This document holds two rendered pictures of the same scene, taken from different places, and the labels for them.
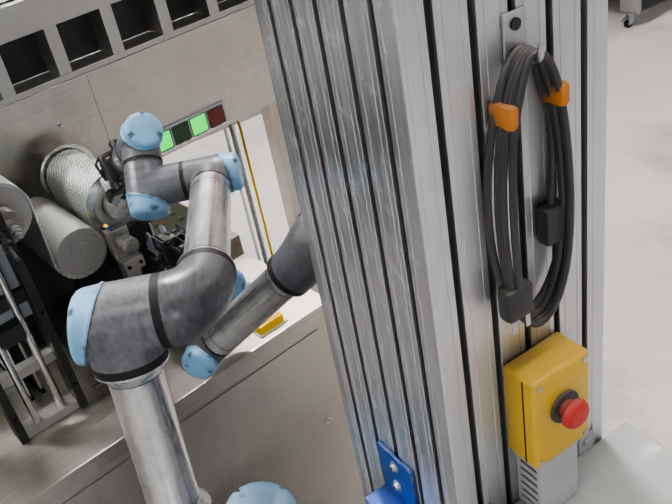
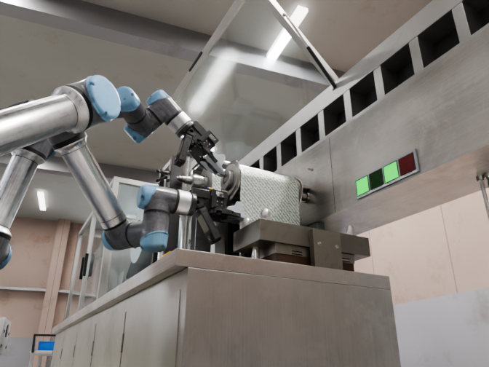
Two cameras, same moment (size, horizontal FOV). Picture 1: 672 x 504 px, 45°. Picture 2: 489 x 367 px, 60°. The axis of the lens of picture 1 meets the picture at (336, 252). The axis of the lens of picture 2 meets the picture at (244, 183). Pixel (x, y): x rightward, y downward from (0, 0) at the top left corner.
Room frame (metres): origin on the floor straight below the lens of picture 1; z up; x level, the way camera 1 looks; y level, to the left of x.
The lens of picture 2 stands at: (1.89, -0.87, 0.65)
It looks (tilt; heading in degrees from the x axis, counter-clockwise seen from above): 23 degrees up; 97
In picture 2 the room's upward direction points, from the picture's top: straight up
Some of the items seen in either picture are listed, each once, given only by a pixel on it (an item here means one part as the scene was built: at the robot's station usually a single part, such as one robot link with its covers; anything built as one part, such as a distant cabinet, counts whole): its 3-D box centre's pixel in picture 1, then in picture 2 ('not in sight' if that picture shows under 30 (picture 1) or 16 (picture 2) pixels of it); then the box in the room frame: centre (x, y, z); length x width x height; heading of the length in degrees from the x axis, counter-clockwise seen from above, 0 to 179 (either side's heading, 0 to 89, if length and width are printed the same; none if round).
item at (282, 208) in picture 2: (131, 222); (271, 218); (1.82, 0.49, 1.12); 0.23 x 0.01 x 0.18; 35
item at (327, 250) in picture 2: not in sight; (326, 250); (1.99, 0.35, 0.97); 0.10 x 0.03 x 0.11; 35
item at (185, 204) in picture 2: not in sight; (182, 203); (1.56, 0.31, 1.11); 0.08 x 0.05 x 0.08; 125
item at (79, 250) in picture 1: (58, 235); not in sight; (1.72, 0.64, 1.18); 0.26 x 0.12 x 0.12; 35
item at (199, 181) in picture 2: (4, 222); (198, 182); (1.53, 0.66, 1.34); 0.06 x 0.06 x 0.06; 35
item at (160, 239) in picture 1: (180, 251); (207, 204); (1.63, 0.35, 1.12); 0.12 x 0.08 x 0.09; 35
